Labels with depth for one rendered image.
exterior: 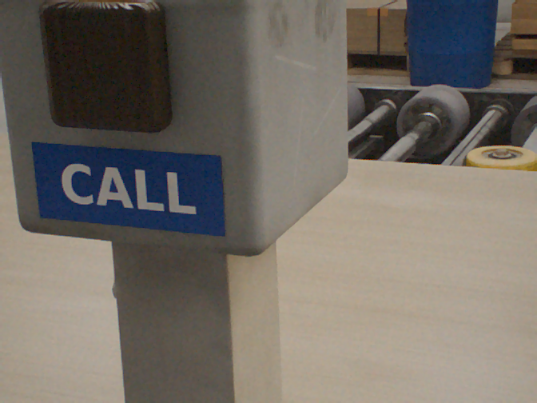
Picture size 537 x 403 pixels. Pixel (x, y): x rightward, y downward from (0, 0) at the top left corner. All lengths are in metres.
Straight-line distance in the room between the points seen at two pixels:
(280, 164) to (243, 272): 0.04
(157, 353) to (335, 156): 0.07
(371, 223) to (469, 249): 0.12
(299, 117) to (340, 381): 0.48
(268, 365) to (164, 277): 0.05
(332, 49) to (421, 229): 0.74
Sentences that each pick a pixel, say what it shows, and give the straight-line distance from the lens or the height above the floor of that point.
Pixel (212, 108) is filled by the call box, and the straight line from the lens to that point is 0.24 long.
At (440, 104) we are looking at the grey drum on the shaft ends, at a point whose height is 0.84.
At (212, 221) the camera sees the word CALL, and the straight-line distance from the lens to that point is 0.25.
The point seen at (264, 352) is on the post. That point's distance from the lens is 0.30.
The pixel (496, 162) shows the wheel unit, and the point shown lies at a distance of 1.22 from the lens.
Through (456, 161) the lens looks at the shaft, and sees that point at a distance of 1.56.
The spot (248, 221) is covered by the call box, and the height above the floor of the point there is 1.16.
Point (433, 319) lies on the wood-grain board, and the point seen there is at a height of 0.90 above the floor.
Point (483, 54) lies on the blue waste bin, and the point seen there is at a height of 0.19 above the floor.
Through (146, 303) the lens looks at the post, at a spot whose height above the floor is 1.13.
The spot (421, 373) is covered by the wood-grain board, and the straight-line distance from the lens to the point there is 0.74.
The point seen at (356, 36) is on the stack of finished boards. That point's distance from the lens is 6.45.
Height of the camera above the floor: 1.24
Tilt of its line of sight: 18 degrees down
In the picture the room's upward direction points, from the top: 2 degrees counter-clockwise
